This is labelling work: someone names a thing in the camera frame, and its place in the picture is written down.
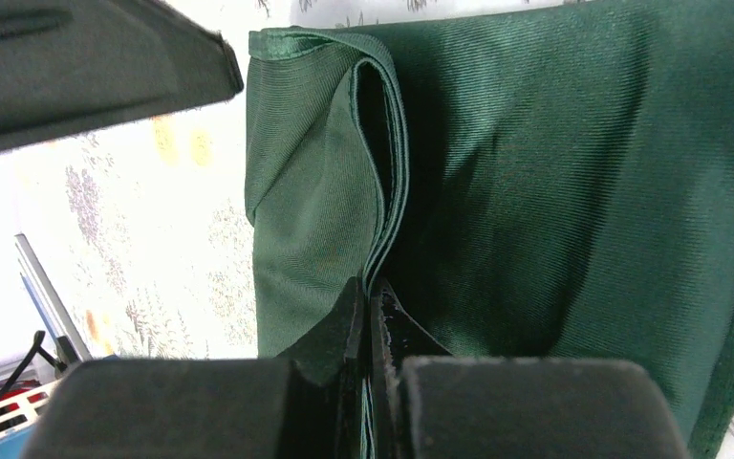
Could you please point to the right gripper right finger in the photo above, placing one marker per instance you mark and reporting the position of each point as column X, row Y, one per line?
column 427, row 403

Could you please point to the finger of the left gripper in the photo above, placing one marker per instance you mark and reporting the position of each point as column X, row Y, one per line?
column 68, row 67

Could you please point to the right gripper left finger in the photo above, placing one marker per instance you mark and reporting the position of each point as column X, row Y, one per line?
column 304, row 403

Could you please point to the dark green cloth napkin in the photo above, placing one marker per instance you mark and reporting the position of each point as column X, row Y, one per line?
column 555, row 182

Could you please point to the floral patterned table mat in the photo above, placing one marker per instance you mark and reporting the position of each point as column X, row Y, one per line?
column 142, row 226

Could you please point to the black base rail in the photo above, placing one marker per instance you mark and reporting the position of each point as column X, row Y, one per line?
column 26, row 382

